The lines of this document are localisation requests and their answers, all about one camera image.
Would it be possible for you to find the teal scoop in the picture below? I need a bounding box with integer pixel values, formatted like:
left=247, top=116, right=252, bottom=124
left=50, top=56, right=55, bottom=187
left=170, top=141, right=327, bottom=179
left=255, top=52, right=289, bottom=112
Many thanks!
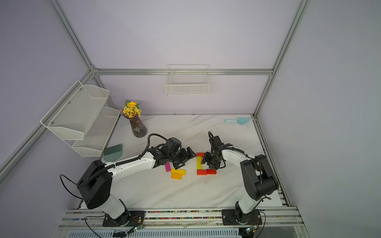
left=224, top=118, right=251, bottom=125

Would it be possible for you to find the orange block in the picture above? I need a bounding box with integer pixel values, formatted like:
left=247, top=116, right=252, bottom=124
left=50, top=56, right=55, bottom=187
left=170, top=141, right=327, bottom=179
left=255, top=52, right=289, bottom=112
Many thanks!
left=171, top=174, right=183, bottom=180

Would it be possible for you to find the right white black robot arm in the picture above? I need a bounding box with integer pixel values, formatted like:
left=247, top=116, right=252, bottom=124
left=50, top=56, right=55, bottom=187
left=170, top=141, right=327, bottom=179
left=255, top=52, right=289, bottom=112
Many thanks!
left=201, top=147, right=279, bottom=220

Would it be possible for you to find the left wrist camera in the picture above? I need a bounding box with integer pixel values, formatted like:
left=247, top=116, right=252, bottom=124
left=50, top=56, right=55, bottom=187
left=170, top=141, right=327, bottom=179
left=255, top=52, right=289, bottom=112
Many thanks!
left=162, top=137, right=182, bottom=153

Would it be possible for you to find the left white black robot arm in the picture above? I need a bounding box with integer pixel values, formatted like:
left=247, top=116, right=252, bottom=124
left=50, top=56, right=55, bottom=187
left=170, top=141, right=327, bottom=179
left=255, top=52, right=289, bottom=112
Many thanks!
left=60, top=133, right=196, bottom=223

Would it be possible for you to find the magenta block lower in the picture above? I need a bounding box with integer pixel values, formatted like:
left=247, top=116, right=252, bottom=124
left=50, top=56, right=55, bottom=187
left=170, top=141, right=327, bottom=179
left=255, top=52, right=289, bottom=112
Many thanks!
left=165, top=162, right=171, bottom=172

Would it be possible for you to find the white wire wall basket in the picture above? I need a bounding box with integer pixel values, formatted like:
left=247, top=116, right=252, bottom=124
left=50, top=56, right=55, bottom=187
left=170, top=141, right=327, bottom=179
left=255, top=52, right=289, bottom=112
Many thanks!
left=165, top=64, right=210, bottom=96

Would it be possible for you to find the lower white mesh shelf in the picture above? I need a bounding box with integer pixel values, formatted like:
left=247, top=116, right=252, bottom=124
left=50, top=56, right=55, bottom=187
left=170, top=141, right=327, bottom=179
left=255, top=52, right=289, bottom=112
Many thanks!
left=72, top=107, right=120, bottom=157

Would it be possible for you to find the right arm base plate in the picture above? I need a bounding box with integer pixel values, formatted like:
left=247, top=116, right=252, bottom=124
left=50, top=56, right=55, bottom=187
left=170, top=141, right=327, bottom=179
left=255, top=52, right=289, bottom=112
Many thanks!
left=221, top=209, right=263, bottom=226

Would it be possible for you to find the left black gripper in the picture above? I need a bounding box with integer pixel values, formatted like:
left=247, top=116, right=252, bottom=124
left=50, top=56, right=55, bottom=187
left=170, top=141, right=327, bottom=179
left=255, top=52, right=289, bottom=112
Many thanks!
left=168, top=147, right=196, bottom=171

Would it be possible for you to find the dark glass vase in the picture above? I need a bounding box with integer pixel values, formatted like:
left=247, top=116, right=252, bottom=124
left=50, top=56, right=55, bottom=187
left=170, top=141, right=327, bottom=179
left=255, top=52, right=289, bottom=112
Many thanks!
left=129, top=116, right=147, bottom=138

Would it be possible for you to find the aluminium front rail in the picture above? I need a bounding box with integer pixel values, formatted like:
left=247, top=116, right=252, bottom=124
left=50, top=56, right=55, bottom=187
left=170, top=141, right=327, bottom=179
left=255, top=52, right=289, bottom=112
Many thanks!
left=58, top=207, right=305, bottom=230

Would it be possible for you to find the upper white mesh shelf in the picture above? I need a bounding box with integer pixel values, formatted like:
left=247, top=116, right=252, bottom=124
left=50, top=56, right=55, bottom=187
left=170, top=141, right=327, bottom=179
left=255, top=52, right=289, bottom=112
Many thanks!
left=40, top=81, right=109, bottom=140

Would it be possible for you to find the yellow large block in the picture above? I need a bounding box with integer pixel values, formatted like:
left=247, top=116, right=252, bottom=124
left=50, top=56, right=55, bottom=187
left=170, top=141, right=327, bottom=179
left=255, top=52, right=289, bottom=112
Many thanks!
left=171, top=168, right=186, bottom=176

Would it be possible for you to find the yellow flower bouquet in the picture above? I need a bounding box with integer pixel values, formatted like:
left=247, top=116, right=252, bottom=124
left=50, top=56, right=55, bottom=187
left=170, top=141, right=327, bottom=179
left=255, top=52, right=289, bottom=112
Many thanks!
left=122, top=101, right=142, bottom=119

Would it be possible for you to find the white mesh shelf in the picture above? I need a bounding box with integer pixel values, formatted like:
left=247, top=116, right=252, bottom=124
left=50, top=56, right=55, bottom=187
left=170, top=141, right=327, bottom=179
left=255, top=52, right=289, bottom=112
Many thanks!
left=40, top=81, right=109, bottom=140
left=72, top=107, right=120, bottom=157

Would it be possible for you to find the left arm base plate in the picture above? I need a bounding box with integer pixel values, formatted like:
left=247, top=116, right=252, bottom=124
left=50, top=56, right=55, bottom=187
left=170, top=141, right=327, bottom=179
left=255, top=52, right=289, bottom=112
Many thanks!
left=102, top=210, right=146, bottom=227

